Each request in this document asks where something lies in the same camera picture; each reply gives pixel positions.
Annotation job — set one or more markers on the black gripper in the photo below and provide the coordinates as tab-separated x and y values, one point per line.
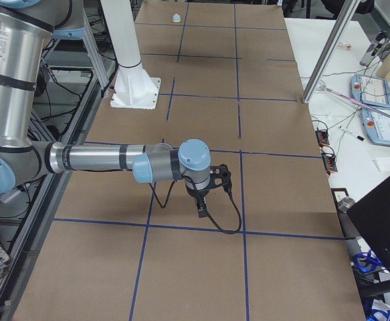
196	193

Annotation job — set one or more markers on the blue white call bell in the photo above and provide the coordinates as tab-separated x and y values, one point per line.
176	18

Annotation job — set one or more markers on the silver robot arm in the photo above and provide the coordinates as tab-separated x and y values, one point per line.
24	27

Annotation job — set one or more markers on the orange black adapter upper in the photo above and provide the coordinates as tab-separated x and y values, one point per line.
322	137

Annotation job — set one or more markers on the silver metal cup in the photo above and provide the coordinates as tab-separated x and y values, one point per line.
345	204

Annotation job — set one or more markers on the black white marker pen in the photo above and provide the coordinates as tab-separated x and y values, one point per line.
347	131

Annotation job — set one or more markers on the black laptop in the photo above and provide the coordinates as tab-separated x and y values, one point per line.
371	218

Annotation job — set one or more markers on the lower teach pendant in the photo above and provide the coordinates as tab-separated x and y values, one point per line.
376	127

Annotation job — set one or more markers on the teach pendant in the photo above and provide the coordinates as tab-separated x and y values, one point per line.
376	127
370	90

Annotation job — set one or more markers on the upper teach pendant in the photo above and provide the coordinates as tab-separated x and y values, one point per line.
370	90

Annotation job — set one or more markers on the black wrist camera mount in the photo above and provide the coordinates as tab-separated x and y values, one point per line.
220	176

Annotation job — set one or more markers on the white camera pillar with base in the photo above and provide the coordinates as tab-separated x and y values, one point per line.
133	88

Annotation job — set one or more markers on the aluminium frame post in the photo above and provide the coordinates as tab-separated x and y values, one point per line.
342	21

